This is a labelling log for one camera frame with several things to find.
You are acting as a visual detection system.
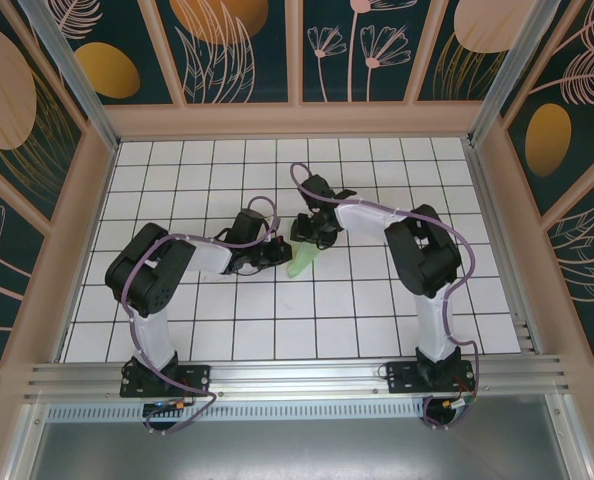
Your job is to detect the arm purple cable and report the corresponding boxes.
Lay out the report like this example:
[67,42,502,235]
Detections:
[119,195,282,437]
[289,162,481,432]

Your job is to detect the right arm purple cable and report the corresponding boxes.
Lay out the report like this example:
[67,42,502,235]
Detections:
[289,162,481,432]

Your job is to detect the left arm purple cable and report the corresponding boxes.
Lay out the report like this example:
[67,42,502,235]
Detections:
[119,195,282,437]

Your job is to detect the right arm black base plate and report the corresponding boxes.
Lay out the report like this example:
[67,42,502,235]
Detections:
[385,358,477,396]

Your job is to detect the aluminium corner post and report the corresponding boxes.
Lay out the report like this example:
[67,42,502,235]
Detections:
[466,0,558,146]
[16,0,123,151]

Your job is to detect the slotted grey cable duct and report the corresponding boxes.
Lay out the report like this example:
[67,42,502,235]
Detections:
[46,403,428,421]

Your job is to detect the grey metal panel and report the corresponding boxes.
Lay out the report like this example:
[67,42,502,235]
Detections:
[26,419,578,480]

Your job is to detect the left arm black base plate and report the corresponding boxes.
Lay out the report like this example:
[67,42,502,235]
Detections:
[120,360,213,399]

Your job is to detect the long aluminium mounting rail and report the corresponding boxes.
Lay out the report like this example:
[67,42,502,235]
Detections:
[24,354,576,401]

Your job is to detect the aluminium side rail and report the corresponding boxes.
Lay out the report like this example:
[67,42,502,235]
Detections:
[464,142,546,354]

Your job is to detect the light green cloth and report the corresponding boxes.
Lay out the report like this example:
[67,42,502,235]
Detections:
[285,222,326,280]

